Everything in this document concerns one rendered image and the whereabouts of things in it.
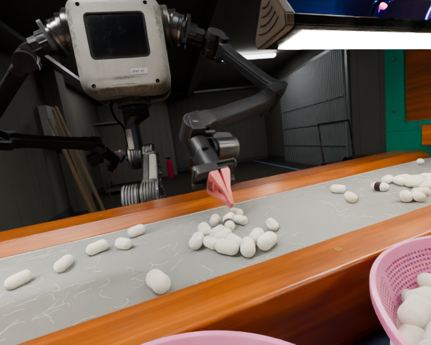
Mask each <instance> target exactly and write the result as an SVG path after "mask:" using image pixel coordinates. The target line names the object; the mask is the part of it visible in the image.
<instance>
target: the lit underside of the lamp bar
mask: <svg viewBox="0 0 431 345"><path fill-rule="evenodd" d="M278 49H431V34H384V33H357V32H330V31H302V32H300V33H299V34H298V35H297V36H295V37H293V38H292V39H291V40H289V41H288V42H286V43H285V44H284V45H282V46H281V47H279V48H278Z"/></svg>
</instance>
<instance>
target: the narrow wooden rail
mask: <svg viewBox="0 0 431 345"><path fill-rule="evenodd" d="M428 235H431V205H429V206H426V207H422V208H420V209H416V210H414V211H411V212H408V213H405V214H402V215H399V216H396V217H393V218H390V219H387V220H383V221H382V222H378V223H376V224H373V225H370V226H367V227H363V228H361V229H357V230H355V231H351V232H349V233H345V234H343V235H339V236H337V237H334V238H331V239H328V240H324V241H322V242H319V243H317V244H313V245H310V246H307V247H304V248H301V249H298V250H296V251H292V252H290V253H286V254H284V255H280V256H278V257H274V258H271V259H268V260H265V261H262V262H260V263H257V264H254V265H251V266H248V267H245V268H242V269H239V270H236V271H233V272H230V273H227V274H224V275H221V276H219V277H215V278H212V279H209V280H206V281H203V282H201V283H197V284H195V285H191V286H189V287H185V288H183V289H180V290H177V291H174V292H171V293H168V294H164V295H162V296H158V297H156V298H152V299H150V300H147V301H144V302H141V303H138V304H136V305H132V306H130V307H126V308H124V309H120V310H118V311H114V312H111V313H109V314H105V315H103V316H99V317H97V318H93V319H91V320H87V321H85V322H81V323H79V324H76V325H73V326H71V327H67V328H65V329H61V330H59V331H55V332H52V333H49V334H46V335H43V336H40V337H37V338H34V339H32V340H28V341H26V342H22V343H20V344H17V345H140V344H144V343H147V342H150V341H153V340H157V339H159V338H163V337H168V336H171V335H178V334H182V333H190V332H197V331H240V332H246V333H255V334H259V335H265V336H268V337H273V338H276V339H279V340H283V341H286V342H289V343H292V344H295V345H351V344H353V343H355V342H356V341H358V340H360V339H362V338H363V337H365V336H367V335H369V334H371V333H373V332H374V331H377V330H378V329H380V328H382V325H381V323H380V321H379V319H378V317H377V315H376V312H375V310H374V306H373V305H372V301H371V296H370V291H369V274H370V270H371V267H372V265H373V263H374V262H375V260H376V259H377V258H378V256H379V255H380V254H381V253H382V252H384V251H385V250H387V249H388V248H390V247H392V246H393V245H395V244H398V243H400V242H403V241H406V240H410V239H413V238H419V237H423V236H428Z"/></svg>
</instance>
